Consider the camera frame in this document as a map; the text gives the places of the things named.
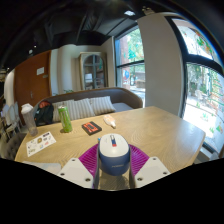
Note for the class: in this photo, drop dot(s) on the white and blue computer mouse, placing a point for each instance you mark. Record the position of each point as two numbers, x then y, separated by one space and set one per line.
114 155

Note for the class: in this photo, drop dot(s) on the striped white cushion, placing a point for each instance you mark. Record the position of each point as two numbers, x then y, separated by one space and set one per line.
54 115
103 105
81 108

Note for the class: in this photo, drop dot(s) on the clear shaker bottle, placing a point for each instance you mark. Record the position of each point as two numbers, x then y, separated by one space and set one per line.
30 120

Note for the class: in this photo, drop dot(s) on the grey tufted sofa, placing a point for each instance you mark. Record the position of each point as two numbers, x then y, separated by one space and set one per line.
15 145

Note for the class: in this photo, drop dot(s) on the brown wooden door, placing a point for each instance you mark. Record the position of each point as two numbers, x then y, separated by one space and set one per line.
30 86

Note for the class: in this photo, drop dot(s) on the white wrapped packet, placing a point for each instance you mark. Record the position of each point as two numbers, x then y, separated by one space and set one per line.
109 121

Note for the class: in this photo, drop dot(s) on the brown curved sofa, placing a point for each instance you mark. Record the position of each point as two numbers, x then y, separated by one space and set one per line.
123 95

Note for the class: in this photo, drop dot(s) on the black and orange backpack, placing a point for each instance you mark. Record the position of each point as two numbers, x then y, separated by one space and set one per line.
44 115

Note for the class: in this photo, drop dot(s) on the white door sign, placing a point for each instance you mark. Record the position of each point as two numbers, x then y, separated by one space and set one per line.
40 71

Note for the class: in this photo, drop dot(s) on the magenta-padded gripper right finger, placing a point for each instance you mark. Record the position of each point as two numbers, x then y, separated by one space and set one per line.
151 170

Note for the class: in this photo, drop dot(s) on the black box with red print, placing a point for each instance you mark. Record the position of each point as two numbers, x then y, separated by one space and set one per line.
91 128

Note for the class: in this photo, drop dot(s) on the glass door cabinet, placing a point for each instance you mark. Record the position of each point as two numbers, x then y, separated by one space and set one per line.
93 71

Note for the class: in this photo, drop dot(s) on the white sticker sheet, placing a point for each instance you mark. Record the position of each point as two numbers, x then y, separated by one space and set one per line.
40 143

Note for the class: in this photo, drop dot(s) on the green drink can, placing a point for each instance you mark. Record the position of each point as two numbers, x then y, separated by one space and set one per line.
65 120

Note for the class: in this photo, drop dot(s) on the group of chairs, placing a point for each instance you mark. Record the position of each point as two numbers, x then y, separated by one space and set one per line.
10 120

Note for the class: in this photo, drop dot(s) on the black-framed window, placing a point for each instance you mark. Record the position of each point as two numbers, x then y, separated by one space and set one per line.
131 66
203 93

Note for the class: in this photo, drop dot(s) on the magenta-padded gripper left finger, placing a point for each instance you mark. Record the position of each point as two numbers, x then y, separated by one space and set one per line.
76 171

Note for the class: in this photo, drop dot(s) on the ceiling light panel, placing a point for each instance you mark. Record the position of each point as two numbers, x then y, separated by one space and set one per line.
129 13

